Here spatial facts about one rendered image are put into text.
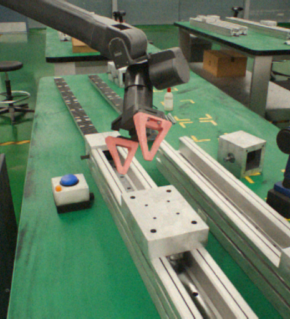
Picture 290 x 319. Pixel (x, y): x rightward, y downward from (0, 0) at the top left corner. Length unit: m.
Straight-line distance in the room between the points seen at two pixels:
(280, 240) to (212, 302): 0.21
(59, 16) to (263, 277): 0.63
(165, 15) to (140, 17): 0.80
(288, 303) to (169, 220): 0.24
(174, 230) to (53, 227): 0.34
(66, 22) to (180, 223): 0.45
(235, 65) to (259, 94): 1.37
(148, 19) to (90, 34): 11.46
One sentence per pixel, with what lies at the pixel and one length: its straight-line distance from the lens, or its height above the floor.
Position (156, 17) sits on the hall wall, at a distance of 12.28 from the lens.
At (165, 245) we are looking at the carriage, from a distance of 0.64.
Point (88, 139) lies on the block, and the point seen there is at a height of 0.87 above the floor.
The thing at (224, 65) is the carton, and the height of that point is 0.36.
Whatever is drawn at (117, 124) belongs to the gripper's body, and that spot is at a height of 1.03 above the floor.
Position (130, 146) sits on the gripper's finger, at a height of 0.98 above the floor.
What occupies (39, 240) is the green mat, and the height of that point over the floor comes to 0.78.
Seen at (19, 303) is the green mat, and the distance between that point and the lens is 0.73.
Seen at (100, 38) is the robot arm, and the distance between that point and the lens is 0.76.
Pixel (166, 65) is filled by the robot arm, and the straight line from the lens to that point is 0.71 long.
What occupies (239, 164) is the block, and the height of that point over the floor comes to 0.82.
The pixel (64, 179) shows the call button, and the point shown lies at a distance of 0.93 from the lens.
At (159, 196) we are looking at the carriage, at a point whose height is 0.90.
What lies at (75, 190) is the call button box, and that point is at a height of 0.84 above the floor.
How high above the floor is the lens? 1.28
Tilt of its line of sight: 26 degrees down
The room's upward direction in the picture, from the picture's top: straight up
